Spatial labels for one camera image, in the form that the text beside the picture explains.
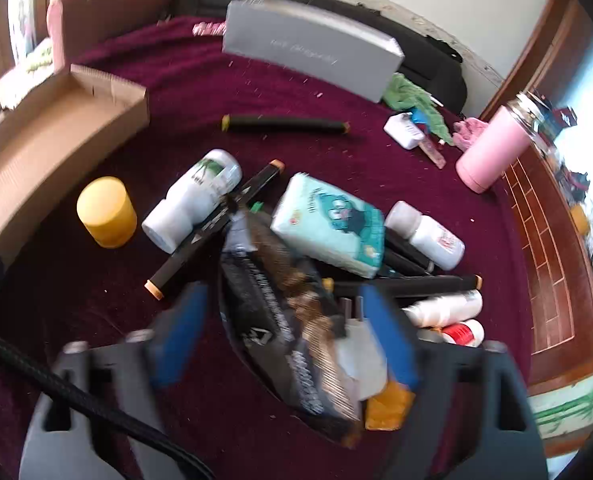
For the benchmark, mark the black marker orange end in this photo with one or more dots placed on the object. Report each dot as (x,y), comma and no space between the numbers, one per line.
(426,285)

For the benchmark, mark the white pill bottle grey neck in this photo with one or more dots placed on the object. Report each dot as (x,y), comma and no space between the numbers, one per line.
(426,235)

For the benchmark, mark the black marker purple cap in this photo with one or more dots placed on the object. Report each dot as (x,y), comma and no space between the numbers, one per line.
(399,266)

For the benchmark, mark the white usb charger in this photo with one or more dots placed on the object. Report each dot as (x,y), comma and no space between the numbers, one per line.
(401,130)

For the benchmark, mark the white bottle red text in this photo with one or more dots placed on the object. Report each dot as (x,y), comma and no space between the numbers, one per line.
(441,307)

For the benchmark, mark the orange packet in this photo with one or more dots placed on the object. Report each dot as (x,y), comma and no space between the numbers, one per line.
(389,405)

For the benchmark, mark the small blue object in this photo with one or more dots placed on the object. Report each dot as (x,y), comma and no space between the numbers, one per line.
(418,117)

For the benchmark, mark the black snack packet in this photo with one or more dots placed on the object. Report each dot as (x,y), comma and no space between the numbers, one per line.
(276,310)

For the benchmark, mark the pink patterned sachet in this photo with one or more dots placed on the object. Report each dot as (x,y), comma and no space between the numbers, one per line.
(434,152)

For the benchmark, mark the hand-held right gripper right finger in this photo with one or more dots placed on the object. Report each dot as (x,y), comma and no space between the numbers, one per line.
(386,335)

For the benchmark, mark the white bottle red label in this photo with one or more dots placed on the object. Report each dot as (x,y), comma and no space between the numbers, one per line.
(459,332)

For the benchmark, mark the pink towel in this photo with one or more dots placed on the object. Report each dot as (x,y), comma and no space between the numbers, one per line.
(469,132)

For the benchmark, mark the brown cardboard box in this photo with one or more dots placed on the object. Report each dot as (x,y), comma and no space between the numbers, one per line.
(26,160)

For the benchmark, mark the black marker grey cap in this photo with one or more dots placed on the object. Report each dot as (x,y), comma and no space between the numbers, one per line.
(409,249)

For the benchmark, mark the white plug adapter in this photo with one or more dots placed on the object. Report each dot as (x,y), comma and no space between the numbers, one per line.
(361,360)

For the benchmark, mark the wooden brick pattern headboard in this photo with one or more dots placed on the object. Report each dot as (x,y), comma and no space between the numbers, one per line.
(546,270)

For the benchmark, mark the black marker orange caps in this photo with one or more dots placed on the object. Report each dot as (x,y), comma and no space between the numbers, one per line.
(176,265)

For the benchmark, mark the pink thermos bottle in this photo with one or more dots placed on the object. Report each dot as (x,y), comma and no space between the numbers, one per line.
(491,150)

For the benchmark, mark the yellow round jar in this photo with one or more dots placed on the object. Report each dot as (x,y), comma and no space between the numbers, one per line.
(106,215)

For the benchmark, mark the light blue tissue pack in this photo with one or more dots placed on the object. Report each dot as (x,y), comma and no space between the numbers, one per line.
(326,225)

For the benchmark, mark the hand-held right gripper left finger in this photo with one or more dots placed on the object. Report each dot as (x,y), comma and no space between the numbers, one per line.
(176,335)

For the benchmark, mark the grey rectangular box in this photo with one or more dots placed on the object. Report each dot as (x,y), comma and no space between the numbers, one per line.
(301,45)

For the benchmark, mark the pink floral wrapper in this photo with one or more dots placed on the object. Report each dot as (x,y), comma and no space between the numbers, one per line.
(209,28)

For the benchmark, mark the maroon blanket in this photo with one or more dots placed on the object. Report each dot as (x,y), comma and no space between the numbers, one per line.
(176,85)

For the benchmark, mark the green cloth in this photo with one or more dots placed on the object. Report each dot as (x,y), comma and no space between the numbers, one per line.
(406,92)

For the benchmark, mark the white green printed sheet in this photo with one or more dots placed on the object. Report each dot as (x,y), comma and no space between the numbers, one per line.
(571,405)

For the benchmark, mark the white bottle green print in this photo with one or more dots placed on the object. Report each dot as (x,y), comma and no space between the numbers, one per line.
(191,200)

